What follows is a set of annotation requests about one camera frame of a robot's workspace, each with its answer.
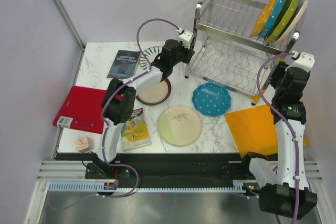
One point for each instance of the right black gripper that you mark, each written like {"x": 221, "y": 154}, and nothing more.
{"x": 279, "y": 72}

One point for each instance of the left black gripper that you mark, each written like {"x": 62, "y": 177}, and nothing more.
{"x": 189, "y": 53}

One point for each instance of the stainless steel dish rack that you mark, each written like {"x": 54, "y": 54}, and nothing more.
{"x": 225, "y": 52}

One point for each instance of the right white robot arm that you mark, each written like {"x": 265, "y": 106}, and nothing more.
{"x": 285, "y": 192}

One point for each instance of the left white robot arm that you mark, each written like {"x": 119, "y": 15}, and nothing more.
{"x": 118, "y": 103}

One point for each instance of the black and white striped plate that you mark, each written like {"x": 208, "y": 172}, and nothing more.
{"x": 148, "y": 56}

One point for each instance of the cream plate with red rim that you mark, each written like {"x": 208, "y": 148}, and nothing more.
{"x": 155, "y": 94}

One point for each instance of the dark blue paperback book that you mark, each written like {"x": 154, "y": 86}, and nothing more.
{"x": 124, "y": 65}

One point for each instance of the orange cutting board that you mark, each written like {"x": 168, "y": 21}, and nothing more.
{"x": 253, "y": 130}

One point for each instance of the yellow polka dot plate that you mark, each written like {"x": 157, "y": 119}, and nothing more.
{"x": 263, "y": 18}

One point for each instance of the green polka dot plate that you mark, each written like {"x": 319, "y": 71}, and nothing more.
{"x": 283, "y": 19}

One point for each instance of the cream and green floral plate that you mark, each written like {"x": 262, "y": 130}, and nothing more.
{"x": 179, "y": 126}

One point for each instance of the blue polka dot racked plate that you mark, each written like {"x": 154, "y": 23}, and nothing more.
{"x": 271, "y": 21}

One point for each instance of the cream and blue racked plate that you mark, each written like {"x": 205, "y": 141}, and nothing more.
{"x": 302, "y": 6}

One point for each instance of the yellow illustrated paperback book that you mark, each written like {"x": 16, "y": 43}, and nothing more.
{"x": 134, "y": 133}

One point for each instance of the red folder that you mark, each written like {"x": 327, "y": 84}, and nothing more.
{"x": 81, "y": 110}

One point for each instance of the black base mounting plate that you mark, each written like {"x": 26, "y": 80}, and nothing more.
{"x": 226, "y": 166}

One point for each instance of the small pink box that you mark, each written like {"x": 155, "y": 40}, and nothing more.
{"x": 83, "y": 144}

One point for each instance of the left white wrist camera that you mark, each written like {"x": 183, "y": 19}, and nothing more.
{"x": 185, "y": 38}

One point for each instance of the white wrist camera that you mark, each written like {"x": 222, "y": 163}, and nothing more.
{"x": 185, "y": 38}
{"x": 303, "y": 61}

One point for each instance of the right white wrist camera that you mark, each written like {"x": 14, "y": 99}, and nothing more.
{"x": 303, "y": 61}

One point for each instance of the grey slotted cable duct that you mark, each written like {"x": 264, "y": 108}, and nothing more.
{"x": 236, "y": 186}

